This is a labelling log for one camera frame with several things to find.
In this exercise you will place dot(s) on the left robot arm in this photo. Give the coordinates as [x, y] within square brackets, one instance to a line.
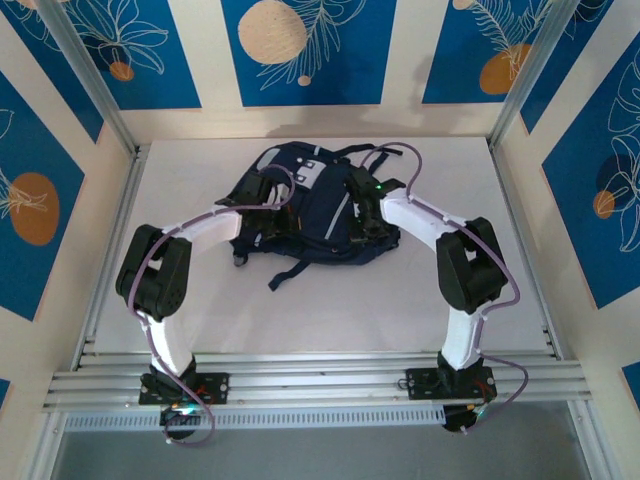
[155, 275]

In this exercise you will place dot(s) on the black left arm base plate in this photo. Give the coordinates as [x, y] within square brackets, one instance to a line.
[215, 387]

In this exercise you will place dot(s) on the aluminium mounting rail frame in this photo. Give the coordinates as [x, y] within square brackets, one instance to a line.
[320, 380]

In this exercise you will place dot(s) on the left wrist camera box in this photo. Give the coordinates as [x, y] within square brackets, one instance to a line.
[274, 200]

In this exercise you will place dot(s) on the aluminium frame post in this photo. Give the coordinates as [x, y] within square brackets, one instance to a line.
[529, 75]
[96, 85]

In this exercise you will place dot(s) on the black connector box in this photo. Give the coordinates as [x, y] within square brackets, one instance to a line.
[175, 417]
[457, 420]

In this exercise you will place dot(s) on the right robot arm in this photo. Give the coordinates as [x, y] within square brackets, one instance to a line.
[470, 270]

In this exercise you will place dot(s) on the aluminium table side rail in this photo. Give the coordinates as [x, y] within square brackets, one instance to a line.
[501, 175]
[127, 200]

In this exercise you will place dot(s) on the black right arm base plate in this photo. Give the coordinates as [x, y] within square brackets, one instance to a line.
[420, 382]

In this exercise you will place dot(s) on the navy blue backpack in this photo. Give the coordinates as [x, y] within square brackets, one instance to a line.
[320, 235]

